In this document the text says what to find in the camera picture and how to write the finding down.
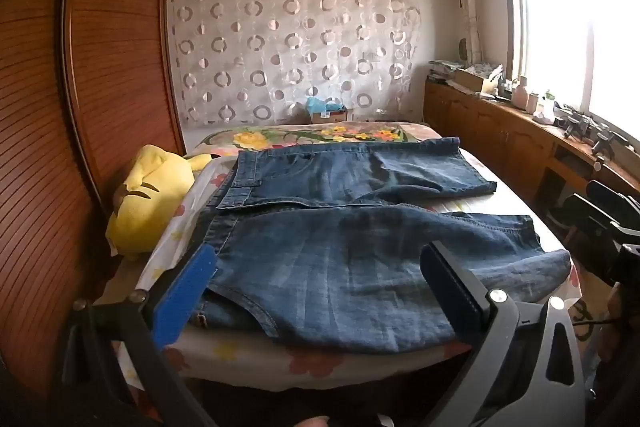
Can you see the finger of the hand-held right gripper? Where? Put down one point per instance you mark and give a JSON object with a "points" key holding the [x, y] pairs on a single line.
{"points": [[590, 214], [615, 193]]}

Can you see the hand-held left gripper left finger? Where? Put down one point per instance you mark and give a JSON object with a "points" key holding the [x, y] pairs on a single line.
{"points": [[185, 294]]}

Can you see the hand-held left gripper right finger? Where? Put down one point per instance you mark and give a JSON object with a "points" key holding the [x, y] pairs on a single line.
{"points": [[450, 292]]}

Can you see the blue denim pants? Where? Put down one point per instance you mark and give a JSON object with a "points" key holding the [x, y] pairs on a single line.
{"points": [[325, 257]]}

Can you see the yellow plush toy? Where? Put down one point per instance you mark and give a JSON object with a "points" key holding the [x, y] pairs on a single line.
{"points": [[145, 202]]}

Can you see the long wooden cabinet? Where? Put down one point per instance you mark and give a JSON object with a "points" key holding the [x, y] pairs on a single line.
{"points": [[495, 127]]}

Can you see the pink bottle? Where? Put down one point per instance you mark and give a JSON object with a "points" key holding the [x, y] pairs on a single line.
{"points": [[521, 93]]}

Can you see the strawberry and flower printed sheet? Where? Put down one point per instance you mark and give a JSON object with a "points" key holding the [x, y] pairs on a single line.
{"points": [[310, 361]]}

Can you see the window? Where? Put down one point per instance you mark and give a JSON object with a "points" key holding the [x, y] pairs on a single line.
{"points": [[560, 32]]}

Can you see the open cardboard box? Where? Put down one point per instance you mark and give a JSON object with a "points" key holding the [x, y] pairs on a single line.
{"points": [[472, 79]]}

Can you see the floral blanket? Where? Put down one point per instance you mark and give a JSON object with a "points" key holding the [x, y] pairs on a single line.
{"points": [[310, 134]]}

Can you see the stack of folded cloths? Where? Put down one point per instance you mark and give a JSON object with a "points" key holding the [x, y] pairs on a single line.
{"points": [[445, 69]]}

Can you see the small cardboard box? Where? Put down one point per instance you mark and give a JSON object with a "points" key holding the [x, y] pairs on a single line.
{"points": [[332, 117]]}

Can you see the wooden slatted wardrobe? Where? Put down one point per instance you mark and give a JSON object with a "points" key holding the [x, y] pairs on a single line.
{"points": [[100, 57]]}

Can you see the circle patterned sheer curtain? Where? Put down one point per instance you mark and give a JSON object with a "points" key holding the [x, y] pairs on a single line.
{"points": [[300, 47]]}

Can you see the black camera rig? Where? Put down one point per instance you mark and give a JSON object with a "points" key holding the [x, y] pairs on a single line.
{"points": [[590, 129]]}

